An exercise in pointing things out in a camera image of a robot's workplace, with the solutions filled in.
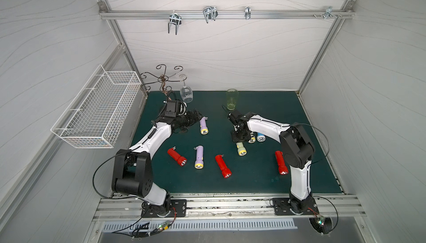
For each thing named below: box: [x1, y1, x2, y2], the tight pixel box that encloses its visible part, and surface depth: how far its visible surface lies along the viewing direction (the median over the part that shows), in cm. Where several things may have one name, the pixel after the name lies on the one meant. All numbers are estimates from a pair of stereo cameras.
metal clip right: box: [323, 6, 338, 21], surface depth 78 cm
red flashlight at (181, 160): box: [166, 145, 188, 167], surface depth 89 cm
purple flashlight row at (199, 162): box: [193, 145, 204, 170], surface depth 88 cm
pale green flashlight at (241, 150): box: [235, 142, 247, 157], surface depth 91 cm
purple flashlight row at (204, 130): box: [199, 116, 209, 135], surface depth 100 cm
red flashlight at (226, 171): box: [215, 154, 232, 179], surface depth 85 cm
